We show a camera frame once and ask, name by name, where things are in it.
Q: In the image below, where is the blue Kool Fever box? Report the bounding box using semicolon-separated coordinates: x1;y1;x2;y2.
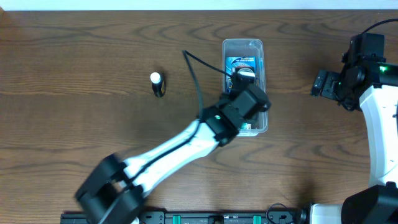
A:
224;56;258;93

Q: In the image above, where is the white green medicine box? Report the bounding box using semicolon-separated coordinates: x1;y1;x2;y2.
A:
239;123;252;132

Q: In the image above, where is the dark green round-label box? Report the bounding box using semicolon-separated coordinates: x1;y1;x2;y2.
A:
233;67;256;83

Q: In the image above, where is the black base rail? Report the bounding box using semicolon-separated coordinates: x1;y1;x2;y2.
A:
60;208;312;224

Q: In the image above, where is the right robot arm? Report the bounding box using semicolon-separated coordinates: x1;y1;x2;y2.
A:
307;61;397;223

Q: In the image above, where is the dark bottle white cap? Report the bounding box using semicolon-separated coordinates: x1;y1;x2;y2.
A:
150;72;165;98

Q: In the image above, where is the clear plastic container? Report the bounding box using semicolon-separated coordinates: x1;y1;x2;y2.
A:
222;39;268;137

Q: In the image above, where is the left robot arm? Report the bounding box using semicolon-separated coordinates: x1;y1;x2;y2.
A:
75;90;269;223

